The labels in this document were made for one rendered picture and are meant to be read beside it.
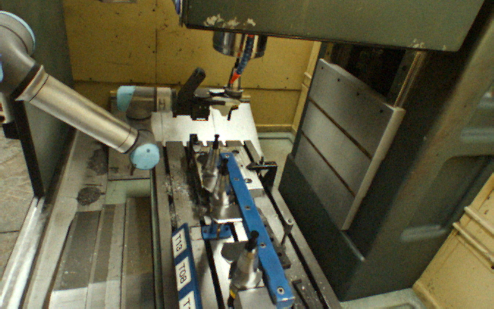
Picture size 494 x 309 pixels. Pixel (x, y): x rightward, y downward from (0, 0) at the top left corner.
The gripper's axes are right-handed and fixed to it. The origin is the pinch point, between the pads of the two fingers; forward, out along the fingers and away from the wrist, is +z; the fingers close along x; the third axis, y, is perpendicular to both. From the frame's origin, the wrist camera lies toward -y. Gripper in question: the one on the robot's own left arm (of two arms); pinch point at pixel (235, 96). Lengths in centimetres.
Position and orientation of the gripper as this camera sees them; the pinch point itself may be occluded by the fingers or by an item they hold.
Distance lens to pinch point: 102.1
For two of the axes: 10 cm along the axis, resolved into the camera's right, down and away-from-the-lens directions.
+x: 2.3, 5.4, -8.1
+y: -1.5, 8.4, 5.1
